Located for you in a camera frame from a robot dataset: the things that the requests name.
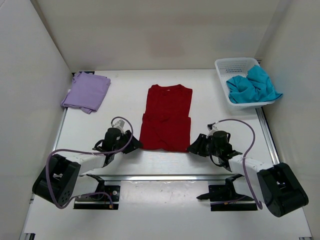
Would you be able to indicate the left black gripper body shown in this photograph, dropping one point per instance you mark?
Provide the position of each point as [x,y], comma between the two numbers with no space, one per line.
[121,142]

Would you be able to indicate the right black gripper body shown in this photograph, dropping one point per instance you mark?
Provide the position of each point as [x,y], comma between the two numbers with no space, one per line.
[213,150]

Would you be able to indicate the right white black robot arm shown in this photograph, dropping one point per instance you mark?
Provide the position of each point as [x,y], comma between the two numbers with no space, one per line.
[274,185]

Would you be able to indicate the red t-shirt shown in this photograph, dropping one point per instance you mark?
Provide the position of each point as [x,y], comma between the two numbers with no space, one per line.
[166,124]

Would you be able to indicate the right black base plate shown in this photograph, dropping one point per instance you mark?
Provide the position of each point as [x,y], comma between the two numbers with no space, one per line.
[222,202]

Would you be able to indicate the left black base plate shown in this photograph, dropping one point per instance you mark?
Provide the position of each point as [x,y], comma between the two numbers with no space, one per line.
[101,201]

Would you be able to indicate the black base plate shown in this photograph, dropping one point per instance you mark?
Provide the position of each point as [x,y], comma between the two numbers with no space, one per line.
[222,202]
[101,201]

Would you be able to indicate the purple t-shirt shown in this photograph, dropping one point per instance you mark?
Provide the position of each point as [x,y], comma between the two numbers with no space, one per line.
[87,92]

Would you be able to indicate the teal t-shirt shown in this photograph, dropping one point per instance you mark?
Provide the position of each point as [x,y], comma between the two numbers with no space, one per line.
[256,87]

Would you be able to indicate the white plastic basket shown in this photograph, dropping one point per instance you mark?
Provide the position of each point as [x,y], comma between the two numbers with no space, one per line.
[228,68]

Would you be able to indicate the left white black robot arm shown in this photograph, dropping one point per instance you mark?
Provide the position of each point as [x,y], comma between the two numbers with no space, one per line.
[66,178]

